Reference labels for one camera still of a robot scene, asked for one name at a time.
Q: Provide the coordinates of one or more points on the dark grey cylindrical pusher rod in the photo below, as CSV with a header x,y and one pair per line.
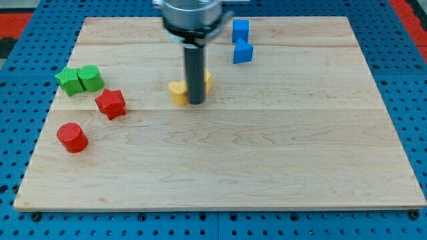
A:
x,y
194,60

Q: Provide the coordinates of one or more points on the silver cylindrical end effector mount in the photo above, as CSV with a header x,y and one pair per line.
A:
x,y
193,23

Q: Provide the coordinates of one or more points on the blue cube block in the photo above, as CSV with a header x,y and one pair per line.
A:
x,y
240,30

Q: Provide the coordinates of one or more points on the yellow heart block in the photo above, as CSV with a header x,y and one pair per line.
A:
x,y
178,89

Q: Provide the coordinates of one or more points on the blue triangular prism block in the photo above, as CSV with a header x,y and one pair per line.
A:
x,y
243,52

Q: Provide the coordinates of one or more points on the red star block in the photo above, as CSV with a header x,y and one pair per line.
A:
x,y
111,103

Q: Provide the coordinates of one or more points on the green cylinder block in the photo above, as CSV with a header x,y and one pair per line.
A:
x,y
90,78

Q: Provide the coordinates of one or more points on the light wooden board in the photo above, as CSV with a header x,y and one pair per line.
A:
x,y
302,127

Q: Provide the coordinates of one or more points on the green star block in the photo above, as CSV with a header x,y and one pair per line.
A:
x,y
69,81

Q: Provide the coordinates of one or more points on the red cylinder block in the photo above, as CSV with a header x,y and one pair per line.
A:
x,y
72,137

